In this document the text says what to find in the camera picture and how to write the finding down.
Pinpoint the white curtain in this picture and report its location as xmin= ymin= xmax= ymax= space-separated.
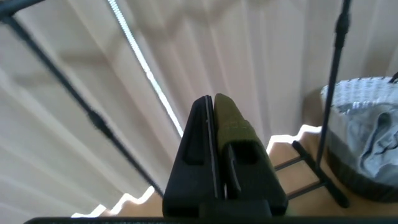
xmin=0 ymin=0 xmax=398 ymax=224

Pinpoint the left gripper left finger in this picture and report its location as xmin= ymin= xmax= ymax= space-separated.
xmin=162 ymin=95 xmax=222 ymax=217

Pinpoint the black clothes rack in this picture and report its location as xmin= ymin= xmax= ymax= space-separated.
xmin=0 ymin=0 xmax=352 ymax=208

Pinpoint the pale blue shirt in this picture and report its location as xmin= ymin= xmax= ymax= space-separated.
xmin=346 ymin=104 xmax=398 ymax=187

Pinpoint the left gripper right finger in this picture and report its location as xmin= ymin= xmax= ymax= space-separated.
xmin=222 ymin=141 xmax=289 ymax=215

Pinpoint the white laundry basket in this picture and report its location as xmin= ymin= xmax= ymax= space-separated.
xmin=320 ymin=73 xmax=398 ymax=203

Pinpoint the green garment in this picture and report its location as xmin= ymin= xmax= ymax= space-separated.
xmin=213 ymin=93 xmax=266 ymax=154

